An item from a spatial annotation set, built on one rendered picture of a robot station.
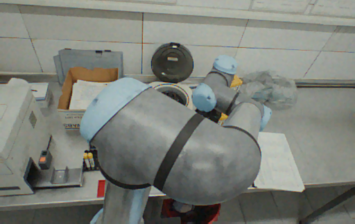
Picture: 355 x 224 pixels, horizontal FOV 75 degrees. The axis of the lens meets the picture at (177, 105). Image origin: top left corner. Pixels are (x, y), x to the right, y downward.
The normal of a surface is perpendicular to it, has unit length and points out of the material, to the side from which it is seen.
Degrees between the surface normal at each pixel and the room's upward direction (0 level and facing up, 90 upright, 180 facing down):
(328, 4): 95
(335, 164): 0
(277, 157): 0
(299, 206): 0
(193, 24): 90
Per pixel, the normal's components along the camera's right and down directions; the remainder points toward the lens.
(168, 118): 0.10, -0.59
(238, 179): 0.61, 0.18
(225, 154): 0.48, -0.31
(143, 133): -0.18, -0.18
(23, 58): 0.12, 0.74
